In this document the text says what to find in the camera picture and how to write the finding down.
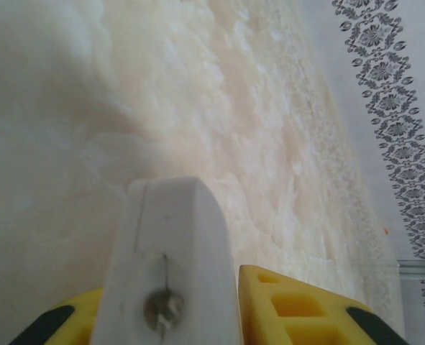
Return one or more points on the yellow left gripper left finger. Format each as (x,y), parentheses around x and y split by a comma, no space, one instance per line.
(82,316)

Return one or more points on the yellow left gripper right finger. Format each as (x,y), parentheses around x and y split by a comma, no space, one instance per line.
(259,305)

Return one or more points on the aluminium frame post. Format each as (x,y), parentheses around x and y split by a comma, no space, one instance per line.
(420,271)

